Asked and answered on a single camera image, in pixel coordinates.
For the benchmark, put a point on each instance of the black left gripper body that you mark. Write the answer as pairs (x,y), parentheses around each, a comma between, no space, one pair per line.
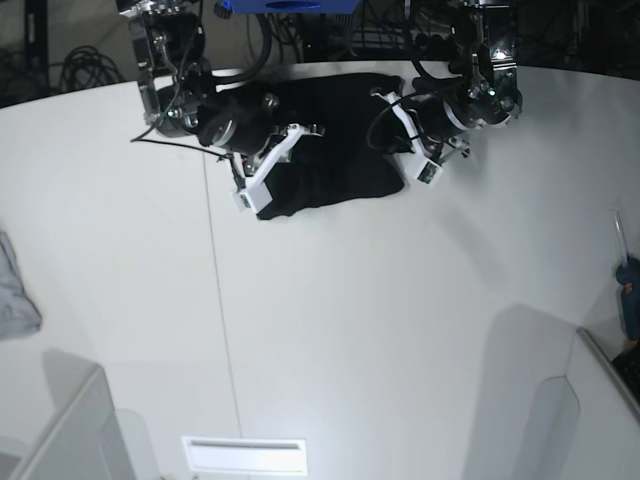
(436,119)

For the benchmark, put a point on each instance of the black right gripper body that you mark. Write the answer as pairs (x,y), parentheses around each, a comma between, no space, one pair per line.
(240,123)

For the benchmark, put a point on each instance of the black T-shirt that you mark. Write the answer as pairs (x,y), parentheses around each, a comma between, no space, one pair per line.
(341,165)

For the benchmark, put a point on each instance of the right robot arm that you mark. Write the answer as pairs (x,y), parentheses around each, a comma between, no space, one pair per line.
(176,84)

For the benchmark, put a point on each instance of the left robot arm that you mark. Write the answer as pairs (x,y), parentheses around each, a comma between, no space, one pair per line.
(464,56)

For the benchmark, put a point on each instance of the blue box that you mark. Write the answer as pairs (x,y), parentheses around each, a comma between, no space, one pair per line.
(292,6)

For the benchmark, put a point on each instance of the blue glue gun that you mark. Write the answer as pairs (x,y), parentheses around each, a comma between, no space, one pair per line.
(627,277)

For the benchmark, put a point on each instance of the grey cloth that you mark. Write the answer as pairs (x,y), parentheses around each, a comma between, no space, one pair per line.
(20,316)

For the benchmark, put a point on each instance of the black keyboard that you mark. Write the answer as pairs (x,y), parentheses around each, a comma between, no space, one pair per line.
(627,365)

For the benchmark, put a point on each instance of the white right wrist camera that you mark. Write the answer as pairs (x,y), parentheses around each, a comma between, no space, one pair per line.
(252,192)

